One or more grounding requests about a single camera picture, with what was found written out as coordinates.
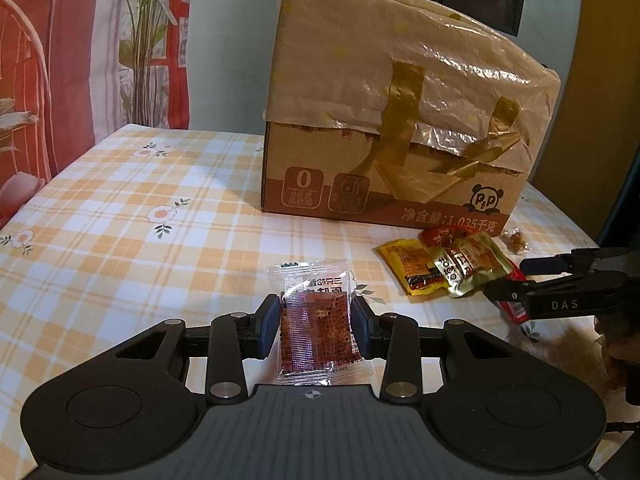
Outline small clear nut packet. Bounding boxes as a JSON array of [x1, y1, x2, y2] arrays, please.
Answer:
[[501, 227, 529, 253]]

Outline yellow wooden door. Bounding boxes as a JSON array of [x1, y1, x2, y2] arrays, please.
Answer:
[[530, 0, 640, 241]]

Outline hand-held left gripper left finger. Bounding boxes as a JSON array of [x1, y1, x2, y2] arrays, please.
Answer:
[[107, 294, 281, 404]]

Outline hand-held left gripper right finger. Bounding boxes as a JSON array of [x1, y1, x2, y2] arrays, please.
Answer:
[[351, 296, 521, 404]]

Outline small red snack packet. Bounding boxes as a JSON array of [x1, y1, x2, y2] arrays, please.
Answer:
[[492, 264, 532, 322]]

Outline checked floral tablecloth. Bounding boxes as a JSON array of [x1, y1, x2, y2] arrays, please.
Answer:
[[0, 124, 621, 411]]

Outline clear packet with red-brown snack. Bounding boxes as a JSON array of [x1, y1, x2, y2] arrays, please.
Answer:
[[266, 257, 375, 387]]

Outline yellow sauce packet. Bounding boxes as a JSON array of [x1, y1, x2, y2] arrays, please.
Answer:
[[375, 239, 451, 297]]

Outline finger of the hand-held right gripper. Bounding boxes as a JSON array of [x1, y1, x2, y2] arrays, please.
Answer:
[[482, 281, 533, 313], [520, 249, 608, 277]]

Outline gold packet with red label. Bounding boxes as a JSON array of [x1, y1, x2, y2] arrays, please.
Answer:
[[434, 232, 522, 300]]

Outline pink printed curtain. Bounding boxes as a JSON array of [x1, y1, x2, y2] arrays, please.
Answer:
[[0, 0, 193, 226]]

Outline person's right hand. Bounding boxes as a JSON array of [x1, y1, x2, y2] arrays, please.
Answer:
[[594, 312, 640, 396]]

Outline taped cardboard box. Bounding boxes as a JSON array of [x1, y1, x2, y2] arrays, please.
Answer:
[[260, 0, 562, 237]]

